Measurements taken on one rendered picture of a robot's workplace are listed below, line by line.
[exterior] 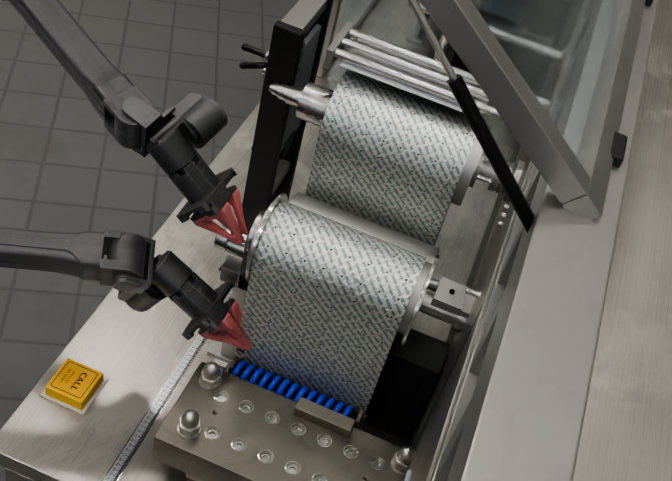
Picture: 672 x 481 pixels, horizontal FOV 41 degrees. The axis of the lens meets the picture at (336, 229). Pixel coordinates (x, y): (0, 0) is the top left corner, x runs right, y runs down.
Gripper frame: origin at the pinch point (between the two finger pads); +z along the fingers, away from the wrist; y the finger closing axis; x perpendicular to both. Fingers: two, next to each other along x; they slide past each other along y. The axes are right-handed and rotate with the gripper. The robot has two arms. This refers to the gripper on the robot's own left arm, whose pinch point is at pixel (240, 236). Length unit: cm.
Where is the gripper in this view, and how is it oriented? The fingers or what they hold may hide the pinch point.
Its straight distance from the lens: 141.1
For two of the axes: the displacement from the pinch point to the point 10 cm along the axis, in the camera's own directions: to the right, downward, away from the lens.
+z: 5.6, 7.5, 3.5
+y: -3.4, 5.9, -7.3
